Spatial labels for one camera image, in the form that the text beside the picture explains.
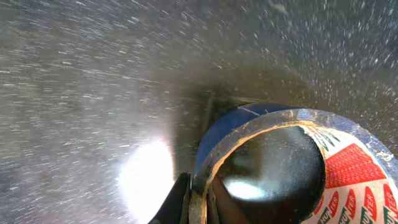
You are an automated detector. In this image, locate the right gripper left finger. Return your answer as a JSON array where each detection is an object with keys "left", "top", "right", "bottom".
[{"left": 147, "top": 172, "right": 192, "bottom": 224}]

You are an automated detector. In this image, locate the roll of blue tape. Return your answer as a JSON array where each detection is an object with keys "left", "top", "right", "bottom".
[{"left": 188, "top": 103, "right": 398, "bottom": 224}]

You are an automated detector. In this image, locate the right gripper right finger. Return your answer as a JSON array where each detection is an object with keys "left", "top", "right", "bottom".
[{"left": 208, "top": 183, "right": 249, "bottom": 224}]

